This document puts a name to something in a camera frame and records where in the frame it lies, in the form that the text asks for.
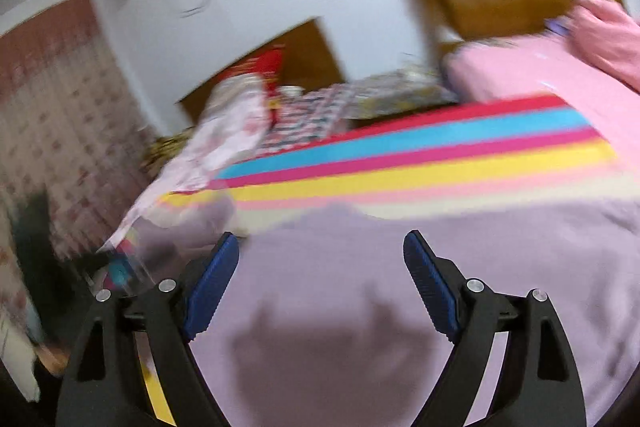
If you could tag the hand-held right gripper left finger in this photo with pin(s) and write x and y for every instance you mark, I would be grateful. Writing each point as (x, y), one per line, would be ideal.
(210, 287)

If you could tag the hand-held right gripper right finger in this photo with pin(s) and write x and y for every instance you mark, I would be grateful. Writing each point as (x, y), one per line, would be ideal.
(432, 287)

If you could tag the lilac pants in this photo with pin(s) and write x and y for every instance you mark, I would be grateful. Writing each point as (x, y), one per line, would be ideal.
(325, 282)

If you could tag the floral pink bed sheet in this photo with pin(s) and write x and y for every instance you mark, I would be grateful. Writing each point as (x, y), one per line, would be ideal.
(165, 187)

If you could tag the rainbow striped blanket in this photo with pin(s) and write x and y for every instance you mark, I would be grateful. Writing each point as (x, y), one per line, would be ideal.
(400, 157)

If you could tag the tiger print blanket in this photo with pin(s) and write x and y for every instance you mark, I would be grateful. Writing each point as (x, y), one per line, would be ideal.
(160, 149)

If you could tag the nightstand with floral cover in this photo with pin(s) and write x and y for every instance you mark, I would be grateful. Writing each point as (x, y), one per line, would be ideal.
(400, 92)

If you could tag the checked cloth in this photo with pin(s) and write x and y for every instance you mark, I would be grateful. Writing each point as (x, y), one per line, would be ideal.
(310, 112)

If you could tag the brown patterned curtain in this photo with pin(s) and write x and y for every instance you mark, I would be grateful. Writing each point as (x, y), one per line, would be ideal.
(65, 107)

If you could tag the red floral pillow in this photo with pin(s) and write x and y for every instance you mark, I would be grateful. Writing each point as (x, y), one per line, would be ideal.
(265, 62)

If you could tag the plain dark wooden headboard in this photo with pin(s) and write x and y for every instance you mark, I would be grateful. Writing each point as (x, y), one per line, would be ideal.
(310, 52)

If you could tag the small purple cloth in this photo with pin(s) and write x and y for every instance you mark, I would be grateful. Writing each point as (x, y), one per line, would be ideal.
(560, 26)

